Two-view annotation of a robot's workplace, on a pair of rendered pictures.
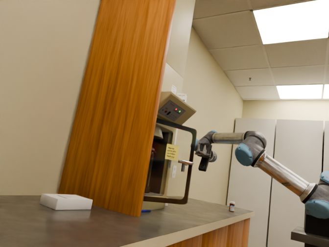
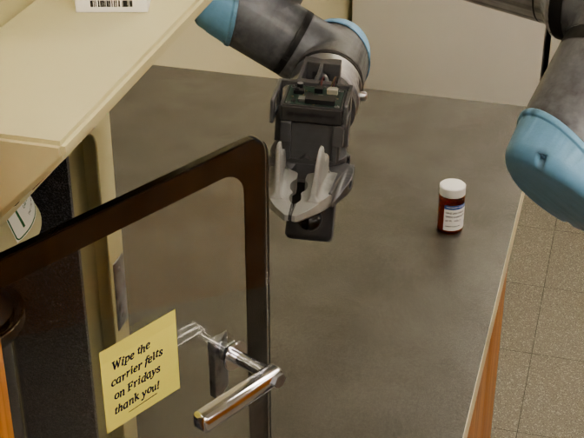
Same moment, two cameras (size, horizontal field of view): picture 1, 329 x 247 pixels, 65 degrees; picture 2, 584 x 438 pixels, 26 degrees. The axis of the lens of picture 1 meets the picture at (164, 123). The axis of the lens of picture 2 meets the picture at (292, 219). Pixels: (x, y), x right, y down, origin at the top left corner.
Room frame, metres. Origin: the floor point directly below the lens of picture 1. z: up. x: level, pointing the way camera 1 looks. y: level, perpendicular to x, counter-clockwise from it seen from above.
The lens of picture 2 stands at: (0.53, 0.03, 1.82)
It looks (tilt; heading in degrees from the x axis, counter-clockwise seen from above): 30 degrees down; 345
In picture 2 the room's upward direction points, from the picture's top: straight up
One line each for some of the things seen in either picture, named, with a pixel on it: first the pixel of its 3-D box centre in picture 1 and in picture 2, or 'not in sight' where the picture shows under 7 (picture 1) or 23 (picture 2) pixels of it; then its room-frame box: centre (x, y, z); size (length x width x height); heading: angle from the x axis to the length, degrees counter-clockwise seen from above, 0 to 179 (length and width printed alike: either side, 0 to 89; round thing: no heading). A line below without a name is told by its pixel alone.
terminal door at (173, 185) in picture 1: (168, 161); (134, 424); (1.31, -0.05, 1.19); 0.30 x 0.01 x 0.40; 123
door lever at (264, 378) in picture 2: (184, 162); (226, 387); (1.33, -0.13, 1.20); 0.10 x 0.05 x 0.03; 123
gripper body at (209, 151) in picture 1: (205, 151); (314, 122); (1.58, -0.27, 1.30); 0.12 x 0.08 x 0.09; 156
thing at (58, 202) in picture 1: (66, 201); not in sight; (1.09, 0.34, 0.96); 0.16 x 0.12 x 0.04; 141
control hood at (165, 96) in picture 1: (174, 110); (89, 97); (1.34, -0.04, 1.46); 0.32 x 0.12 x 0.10; 149
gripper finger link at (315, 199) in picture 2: (203, 149); (315, 178); (1.48, -0.25, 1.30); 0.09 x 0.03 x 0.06; 156
